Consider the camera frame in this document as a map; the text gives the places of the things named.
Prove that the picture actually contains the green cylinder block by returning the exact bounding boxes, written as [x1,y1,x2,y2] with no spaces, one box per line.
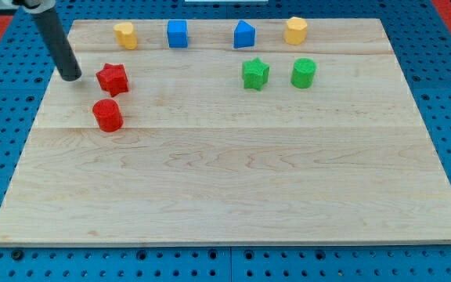
[290,58,317,89]

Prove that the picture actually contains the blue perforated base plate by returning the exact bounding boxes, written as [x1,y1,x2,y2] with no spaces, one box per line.
[0,1,451,281]

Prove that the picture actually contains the green star block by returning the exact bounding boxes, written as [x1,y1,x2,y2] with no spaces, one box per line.
[241,57,270,91]

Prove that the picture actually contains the red star block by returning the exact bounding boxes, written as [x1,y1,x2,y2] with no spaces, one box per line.
[96,63,129,97]

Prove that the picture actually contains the wooden board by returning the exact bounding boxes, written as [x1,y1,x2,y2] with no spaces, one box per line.
[0,18,451,248]

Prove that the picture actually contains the blue triangle block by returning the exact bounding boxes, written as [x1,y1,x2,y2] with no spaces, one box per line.
[233,20,256,49]

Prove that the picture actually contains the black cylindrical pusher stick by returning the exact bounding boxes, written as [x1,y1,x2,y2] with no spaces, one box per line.
[32,7,82,81]

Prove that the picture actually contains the grey robot arm end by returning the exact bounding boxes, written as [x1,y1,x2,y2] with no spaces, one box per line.
[9,0,56,14]

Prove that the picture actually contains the red cylinder block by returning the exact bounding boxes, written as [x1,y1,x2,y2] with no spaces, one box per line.
[92,99,124,132]

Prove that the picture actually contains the blue cube block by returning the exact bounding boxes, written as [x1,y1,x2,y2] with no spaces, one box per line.
[167,20,188,49]

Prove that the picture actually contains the yellow heart block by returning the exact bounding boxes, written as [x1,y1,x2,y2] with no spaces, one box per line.
[113,22,138,49]

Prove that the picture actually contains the yellow hexagon block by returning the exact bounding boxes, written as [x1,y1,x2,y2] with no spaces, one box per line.
[283,16,308,45]

